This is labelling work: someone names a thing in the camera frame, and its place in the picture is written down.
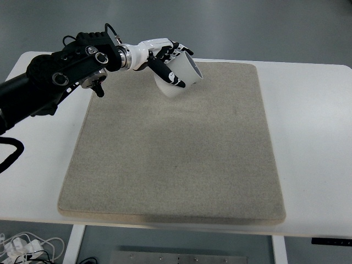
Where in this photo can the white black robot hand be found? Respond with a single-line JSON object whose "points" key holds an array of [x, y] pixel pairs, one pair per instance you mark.
{"points": [[138, 55]]}

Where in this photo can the black table control panel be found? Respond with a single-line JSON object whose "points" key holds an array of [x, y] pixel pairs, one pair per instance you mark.
{"points": [[331, 241]]}

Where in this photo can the white table leg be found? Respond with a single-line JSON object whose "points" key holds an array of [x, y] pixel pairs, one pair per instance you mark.
{"points": [[74, 244], [279, 250]]}

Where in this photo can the white table leg left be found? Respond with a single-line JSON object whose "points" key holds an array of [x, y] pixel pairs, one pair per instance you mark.
{"points": [[74, 244]]}

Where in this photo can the white table leg right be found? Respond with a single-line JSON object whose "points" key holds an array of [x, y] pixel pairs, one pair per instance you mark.
{"points": [[279, 250]]}

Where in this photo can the white ribbed cup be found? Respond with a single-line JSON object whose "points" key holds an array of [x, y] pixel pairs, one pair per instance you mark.
{"points": [[184, 67]]}

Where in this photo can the grey felt mat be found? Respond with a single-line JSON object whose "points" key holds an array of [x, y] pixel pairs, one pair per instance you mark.
{"points": [[204, 156]]}

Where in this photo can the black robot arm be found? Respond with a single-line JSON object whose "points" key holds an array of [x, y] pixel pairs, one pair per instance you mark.
{"points": [[83, 62]]}

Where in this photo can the grey metal base plate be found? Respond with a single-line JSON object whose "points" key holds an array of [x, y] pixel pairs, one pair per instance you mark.
{"points": [[165, 258]]}

